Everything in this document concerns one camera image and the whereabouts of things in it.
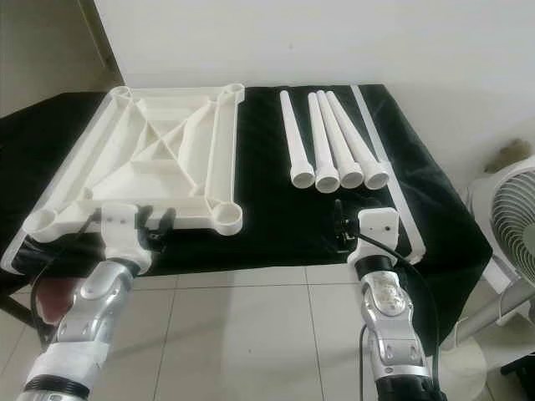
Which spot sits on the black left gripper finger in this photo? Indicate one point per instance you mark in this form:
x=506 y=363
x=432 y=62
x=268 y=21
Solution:
x=167 y=220

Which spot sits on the white plastic table leg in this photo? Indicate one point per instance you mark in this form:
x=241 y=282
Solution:
x=319 y=142
x=354 y=136
x=292 y=138
x=336 y=138

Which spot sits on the white plastic table top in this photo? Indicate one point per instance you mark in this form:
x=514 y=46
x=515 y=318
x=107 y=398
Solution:
x=184 y=175

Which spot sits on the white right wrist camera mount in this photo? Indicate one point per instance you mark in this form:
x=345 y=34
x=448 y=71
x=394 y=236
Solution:
x=376 y=230

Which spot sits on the black metal table leg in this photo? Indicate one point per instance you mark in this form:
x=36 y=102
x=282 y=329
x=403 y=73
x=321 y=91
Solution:
x=21 y=307

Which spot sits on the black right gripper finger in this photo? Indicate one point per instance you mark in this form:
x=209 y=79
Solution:
x=338 y=217

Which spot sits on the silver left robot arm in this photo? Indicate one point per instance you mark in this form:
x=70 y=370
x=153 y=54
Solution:
x=92 y=309

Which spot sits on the pink table cover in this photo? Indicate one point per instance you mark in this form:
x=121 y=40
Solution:
x=54 y=305

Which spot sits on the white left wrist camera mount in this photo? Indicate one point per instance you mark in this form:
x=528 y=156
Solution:
x=125 y=238

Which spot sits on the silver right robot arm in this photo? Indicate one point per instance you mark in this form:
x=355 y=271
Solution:
x=389 y=326

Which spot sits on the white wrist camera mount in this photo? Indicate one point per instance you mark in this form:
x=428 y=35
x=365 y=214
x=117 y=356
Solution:
x=376 y=230
x=125 y=238

